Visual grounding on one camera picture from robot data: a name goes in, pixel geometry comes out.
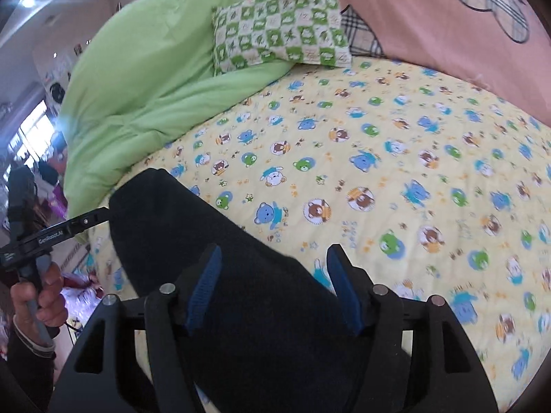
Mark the green quilt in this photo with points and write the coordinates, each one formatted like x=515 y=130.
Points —
x=142 y=94

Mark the green checkered pillow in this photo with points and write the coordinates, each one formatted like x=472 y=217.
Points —
x=280 y=26

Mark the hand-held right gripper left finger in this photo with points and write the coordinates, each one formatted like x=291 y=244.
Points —
x=205 y=284

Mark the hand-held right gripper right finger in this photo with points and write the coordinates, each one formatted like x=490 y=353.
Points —
x=344 y=286

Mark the pink bear-print blanket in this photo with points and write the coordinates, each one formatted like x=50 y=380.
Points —
x=430 y=13

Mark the plaid pillow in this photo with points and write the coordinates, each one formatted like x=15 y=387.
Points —
x=363 y=34

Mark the yellow bear-print bed sheet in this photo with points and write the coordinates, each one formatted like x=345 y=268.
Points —
x=387 y=206

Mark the person's left hand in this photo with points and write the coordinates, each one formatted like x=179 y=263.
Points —
x=43 y=297

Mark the person's left forearm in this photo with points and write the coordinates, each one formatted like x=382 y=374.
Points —
x=26 y=365

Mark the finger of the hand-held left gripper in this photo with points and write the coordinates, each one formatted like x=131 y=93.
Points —
x=88 y=219

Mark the black pants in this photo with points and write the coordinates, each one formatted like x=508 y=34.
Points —
x=241 y=292

